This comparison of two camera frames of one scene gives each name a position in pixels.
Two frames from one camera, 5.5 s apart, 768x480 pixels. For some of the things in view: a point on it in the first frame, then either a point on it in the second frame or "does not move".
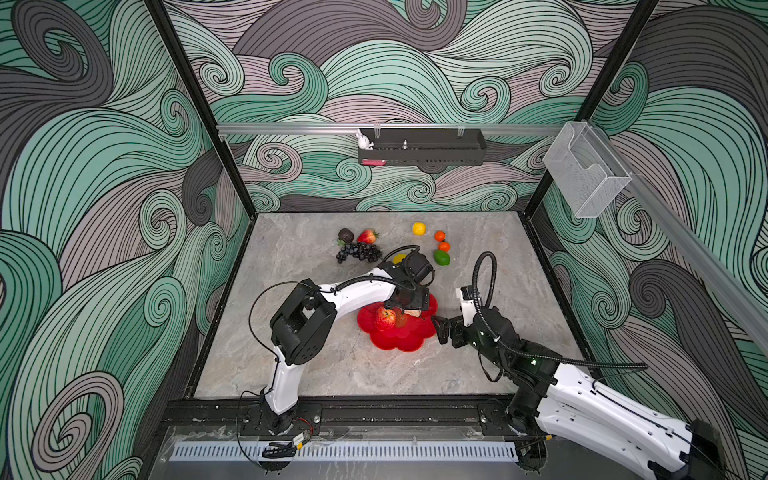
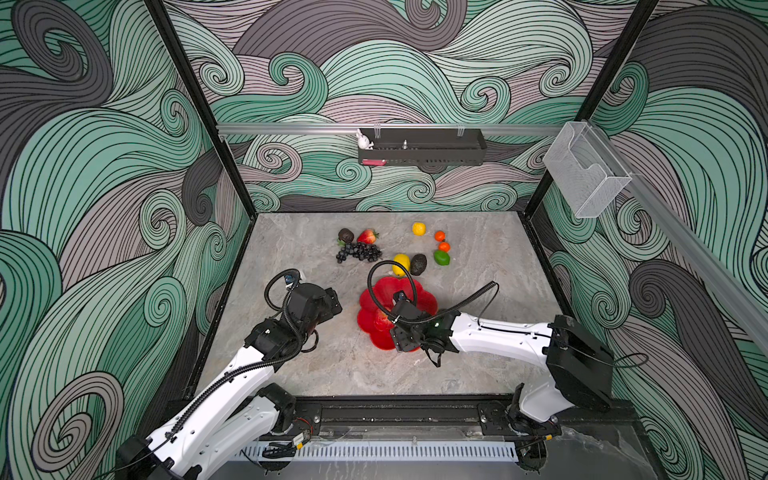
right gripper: [458, 327] to [400, 343]
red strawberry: [368, 236] does not move
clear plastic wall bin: [588, 174] does not move
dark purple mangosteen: [346, 235] does not move
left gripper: [421, 298] to [325, 310]
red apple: [385, 318] does not move
